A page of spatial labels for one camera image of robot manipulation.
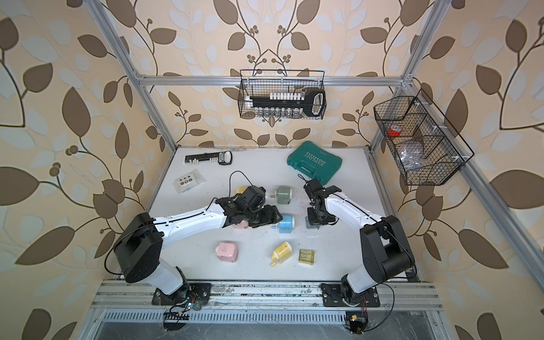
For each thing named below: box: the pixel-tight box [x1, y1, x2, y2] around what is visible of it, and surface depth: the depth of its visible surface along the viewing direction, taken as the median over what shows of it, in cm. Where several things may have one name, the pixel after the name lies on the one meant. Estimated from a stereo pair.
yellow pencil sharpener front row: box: [270, 240, 292, 268], surface depth 79 cm
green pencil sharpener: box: [270, 186, 293, 205], surface depth 96 cm
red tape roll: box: [387, 124, 403, 137], surface depth 84 cm
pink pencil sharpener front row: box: [213, 242, 238, 263], surface depth 80 cm
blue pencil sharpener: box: [270, 215, 295, 234], surface depth 86 cm
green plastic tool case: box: [286, 140, 343, 186], surface depth 111 cm
